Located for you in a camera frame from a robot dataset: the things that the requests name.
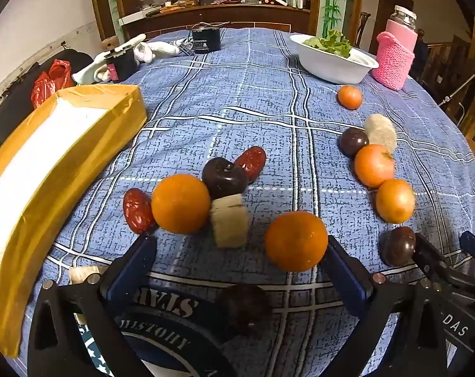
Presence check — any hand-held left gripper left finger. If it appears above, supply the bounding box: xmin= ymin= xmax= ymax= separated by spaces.
xmin=27 ymin=235 xmax=159 ymax=377

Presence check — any metal pole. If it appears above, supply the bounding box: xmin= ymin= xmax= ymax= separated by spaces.
xmin=438 ymin=67 xmax=475 ymax=107

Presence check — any small tangerine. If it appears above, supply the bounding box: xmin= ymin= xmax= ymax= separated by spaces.
xmin=337 ymin=85 xmax=363 ymax=110

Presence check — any black cylindrical container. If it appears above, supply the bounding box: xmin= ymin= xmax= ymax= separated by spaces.
xmin=191 ymin=24 xmax=222 ymax=54

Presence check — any yellowish orange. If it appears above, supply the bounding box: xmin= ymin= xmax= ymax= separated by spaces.
xmin=376 ymin=178 xmax=416 ymax=224

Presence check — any black canister with pink label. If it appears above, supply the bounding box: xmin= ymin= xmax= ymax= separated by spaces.
xmin=105 ymin=45 xmax=139 ymax=83

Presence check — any red plastic bag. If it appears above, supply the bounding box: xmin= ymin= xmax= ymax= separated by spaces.
xmin=31 ymin=59 xmax=75 ymax=108

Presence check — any yellow taped foam box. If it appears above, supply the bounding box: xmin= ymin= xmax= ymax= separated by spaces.
xmin=0 ymin=84 xmax=147 ymax=358

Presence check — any dark purple plum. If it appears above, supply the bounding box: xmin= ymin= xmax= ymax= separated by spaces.
xmin=202 ymin=157 xmax=249 ymax=199
xmin=380 ymin=227 xmax=417 ymax=267
xmin=219 ymin=285 xmax=273 ymax=336
xmin=337 ymin=128 xmax=369 ymax=156

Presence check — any wooden chair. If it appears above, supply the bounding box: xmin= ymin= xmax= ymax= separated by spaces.
xmin=355 ymin=11 xmax=372 ymax=50

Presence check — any large orange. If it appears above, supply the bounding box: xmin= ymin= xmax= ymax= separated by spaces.
xmin=265 ymin=211 xmax=329 ymax=272
xmin=151 ymin=174 xmax=212 ymax=234

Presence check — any wooden counter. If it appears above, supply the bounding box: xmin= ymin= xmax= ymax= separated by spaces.
xmin=117 ymin=2 xmax=312 ymax=42

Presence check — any red date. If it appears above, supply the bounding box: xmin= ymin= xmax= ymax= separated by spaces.
xmin=123 ymin=188 xmax=157 ymax=234
xmin=233 ymin=146 xmax=267 ymax=183

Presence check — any white bowl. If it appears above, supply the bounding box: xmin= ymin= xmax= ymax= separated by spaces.
xmin=290 ymin=33 xmax=379 ymax=85

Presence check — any green lettuce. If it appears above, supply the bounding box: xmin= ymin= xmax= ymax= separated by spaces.
xmin=302 ymin=29 xmax=354 ymax=57

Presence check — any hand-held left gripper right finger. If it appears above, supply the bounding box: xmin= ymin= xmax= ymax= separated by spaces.
xmin=326 ymin=235 xmax=458 ymax=377

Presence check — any pale peeled piece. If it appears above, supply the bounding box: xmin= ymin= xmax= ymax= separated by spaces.
xmin=69 ymin=265 xmax=108 ymax=285

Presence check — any black upholstered seat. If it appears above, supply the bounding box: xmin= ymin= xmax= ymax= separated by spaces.
xmin=0 ymin=49 xmax=97 ymax=161

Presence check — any bottle with pink knitted sleeve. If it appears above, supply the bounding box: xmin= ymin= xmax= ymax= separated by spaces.
xmin=371 ymin=5 xmax=419 ymax=92

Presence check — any orange with green stem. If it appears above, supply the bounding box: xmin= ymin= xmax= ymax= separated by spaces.
xmin=354 ymin=144 xmax=396 ymax=188

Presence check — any blue plaid tablecloth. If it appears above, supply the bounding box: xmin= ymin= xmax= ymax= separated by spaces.
xmin=15 ymin=27 xmax=475 ymax=377

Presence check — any rounded white peeled piece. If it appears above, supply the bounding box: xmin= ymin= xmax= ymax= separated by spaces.
xmin=364 ymin=114 xmax=398 ymax=154

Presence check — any pale sugarcane cylinder piece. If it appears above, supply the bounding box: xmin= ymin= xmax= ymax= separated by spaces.
xmin=211 ymin=194 xmax=249 ymax=249

